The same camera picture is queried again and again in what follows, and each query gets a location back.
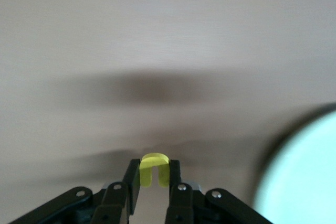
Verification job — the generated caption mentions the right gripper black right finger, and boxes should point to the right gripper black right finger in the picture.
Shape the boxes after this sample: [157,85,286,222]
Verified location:
[165,159,274,224]

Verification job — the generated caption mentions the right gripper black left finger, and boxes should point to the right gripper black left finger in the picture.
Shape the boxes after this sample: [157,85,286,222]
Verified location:
[10,158,142,224]

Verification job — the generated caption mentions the yellow letter u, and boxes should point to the yellow letter u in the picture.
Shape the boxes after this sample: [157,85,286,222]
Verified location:
[139,152,171,188]

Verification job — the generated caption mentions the green plate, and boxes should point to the green plate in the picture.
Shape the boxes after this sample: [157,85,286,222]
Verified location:
[253,110,336,224]

